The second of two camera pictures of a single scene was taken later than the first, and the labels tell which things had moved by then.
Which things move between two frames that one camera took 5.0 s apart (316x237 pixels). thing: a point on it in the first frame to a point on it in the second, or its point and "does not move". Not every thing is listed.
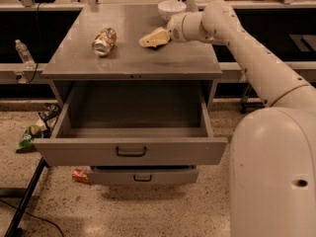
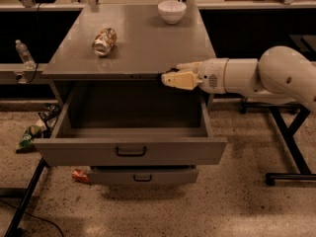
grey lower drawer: x=143 y=175 does not move
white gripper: x=175 y=28 to x=213 y=75
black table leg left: x=14 y=229 does not move
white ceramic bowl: x=170 y=8 does not move
